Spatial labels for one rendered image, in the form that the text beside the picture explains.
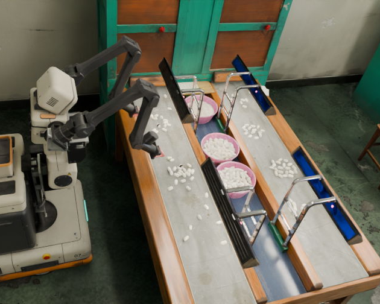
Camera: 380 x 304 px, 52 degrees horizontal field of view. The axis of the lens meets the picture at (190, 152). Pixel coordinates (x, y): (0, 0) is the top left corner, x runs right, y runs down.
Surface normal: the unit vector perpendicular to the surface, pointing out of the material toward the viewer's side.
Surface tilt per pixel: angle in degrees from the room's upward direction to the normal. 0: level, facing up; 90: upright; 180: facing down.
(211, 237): 0
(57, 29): 90
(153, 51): 90
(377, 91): 90
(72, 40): 90
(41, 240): 0
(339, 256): 0
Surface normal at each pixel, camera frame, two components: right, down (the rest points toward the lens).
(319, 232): 0.14, -0.70
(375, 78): -0.94, 0.12
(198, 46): 0.29, 0.70
